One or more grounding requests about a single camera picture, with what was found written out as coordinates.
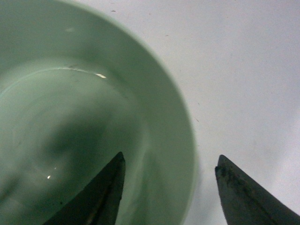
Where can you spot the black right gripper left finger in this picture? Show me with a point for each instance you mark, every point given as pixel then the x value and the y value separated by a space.
pixel 98 203

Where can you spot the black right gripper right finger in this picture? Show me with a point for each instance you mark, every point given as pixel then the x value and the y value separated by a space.
pixel 245 202

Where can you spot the green bowl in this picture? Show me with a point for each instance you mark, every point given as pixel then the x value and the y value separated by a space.
pixel 75 90

